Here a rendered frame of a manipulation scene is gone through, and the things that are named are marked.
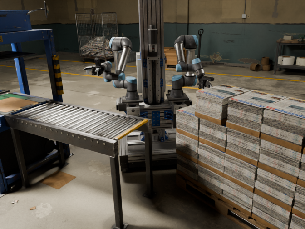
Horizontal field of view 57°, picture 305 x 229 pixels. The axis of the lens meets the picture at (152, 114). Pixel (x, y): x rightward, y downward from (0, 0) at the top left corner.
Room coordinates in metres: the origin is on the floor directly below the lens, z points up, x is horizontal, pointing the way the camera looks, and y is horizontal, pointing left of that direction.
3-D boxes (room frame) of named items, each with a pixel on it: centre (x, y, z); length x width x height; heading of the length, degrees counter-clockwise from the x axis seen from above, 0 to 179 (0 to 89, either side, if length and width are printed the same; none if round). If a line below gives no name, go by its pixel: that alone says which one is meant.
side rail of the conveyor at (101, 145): (2.22, 0.85, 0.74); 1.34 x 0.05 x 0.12; 59
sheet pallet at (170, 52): (9.06, -0.64, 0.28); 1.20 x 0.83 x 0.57; 59
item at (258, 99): (2.03, -0.80, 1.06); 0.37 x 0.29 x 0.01; 130
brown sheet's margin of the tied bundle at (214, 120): (2.22, -0.52, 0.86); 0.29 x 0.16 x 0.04; 38
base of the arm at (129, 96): (2.93, 0.22, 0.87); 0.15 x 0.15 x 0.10
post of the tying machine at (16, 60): (3.49, 1.63, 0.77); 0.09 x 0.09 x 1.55; 59
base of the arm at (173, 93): (2.97, -0.28, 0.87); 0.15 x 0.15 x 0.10
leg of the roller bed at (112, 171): (1.90, 0.30, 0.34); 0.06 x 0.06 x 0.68; 59
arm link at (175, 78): (2.97, -0.29, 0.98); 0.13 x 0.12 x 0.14; 91
